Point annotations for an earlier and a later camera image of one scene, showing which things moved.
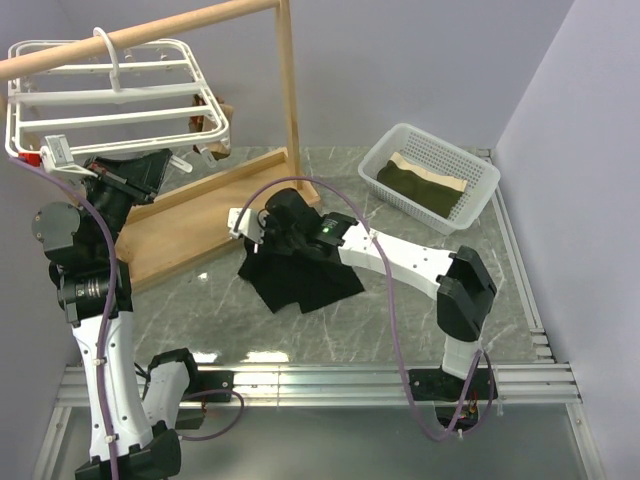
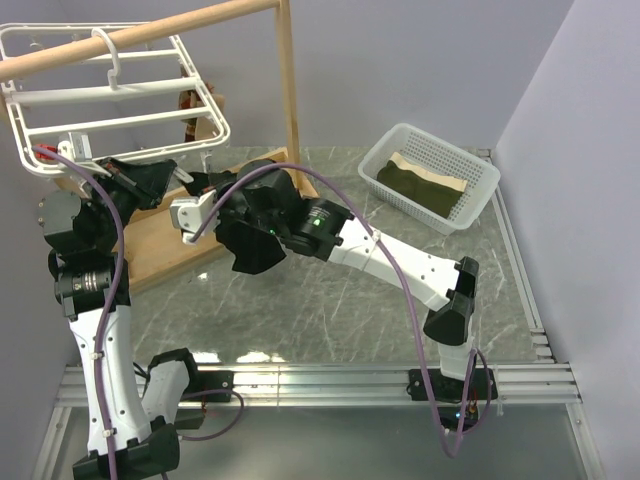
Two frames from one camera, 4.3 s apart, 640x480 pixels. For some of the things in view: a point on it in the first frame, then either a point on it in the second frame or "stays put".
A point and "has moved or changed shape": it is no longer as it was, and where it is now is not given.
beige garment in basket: [430, 176] stays put
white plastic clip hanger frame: [151, 96] has moved or changed shape
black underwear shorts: [306, 277] has moved or changed shape
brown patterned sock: [198, 124] → [202, 127]
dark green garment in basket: [427, 191] stays put
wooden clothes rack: [218, 210] stays put
